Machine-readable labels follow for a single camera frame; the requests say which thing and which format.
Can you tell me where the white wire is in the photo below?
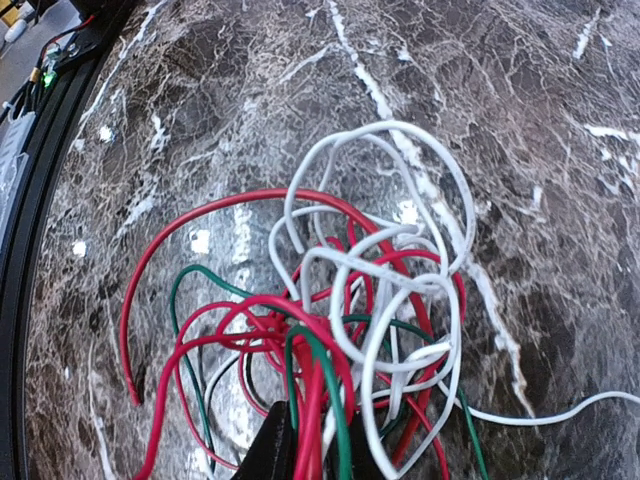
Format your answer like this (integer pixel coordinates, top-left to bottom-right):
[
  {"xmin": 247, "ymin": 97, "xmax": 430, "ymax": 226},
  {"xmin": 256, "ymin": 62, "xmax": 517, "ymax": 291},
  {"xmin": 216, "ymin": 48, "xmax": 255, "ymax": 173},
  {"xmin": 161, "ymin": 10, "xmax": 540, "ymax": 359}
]
[{"xmin": 202, "ymin": 119, "xmax": 640, "ymax": 479}]

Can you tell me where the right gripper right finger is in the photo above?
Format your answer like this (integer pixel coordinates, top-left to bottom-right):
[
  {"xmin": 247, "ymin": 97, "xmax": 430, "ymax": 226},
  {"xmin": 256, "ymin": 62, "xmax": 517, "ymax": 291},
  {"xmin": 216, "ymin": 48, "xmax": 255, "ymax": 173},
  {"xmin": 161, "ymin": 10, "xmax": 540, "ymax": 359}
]
[{"xmin": 324, "ymin": 411, "xmax": 385, "ymax": 480}]

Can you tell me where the red wire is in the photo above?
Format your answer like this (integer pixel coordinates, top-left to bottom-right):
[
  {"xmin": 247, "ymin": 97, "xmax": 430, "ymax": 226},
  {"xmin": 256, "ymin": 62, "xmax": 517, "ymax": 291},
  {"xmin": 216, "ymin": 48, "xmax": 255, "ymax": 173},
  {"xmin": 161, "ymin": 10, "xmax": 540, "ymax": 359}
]
[{"xmin": 119, "ymin": 187, "xmax": 466, "ymax": 480}]

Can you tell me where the green wire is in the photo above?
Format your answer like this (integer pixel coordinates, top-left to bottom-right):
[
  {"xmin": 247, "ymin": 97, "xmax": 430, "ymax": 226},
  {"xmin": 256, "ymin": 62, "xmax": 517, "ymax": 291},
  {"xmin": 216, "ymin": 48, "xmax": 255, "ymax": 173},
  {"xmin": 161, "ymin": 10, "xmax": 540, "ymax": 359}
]
[{"xmin": 169, "ymin": 264, "xmax": 489, "ymax": 480}]

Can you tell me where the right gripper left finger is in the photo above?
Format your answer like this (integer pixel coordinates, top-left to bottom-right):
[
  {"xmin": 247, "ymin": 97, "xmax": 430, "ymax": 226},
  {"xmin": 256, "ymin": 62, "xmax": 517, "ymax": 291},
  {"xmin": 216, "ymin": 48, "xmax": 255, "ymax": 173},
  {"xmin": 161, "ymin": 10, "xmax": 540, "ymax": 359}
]
[{"xmin": 234, "ymin": 401, "xmax": 295, "ymax": 480}]

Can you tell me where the black front rail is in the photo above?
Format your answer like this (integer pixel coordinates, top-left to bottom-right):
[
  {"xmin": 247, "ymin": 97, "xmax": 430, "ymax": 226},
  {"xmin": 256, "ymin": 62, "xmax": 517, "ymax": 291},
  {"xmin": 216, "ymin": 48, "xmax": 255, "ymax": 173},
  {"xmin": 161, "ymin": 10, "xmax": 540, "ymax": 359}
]
[{"xmin": 1, "ymin": 1, "xmax": 136, "ymax": 479}]

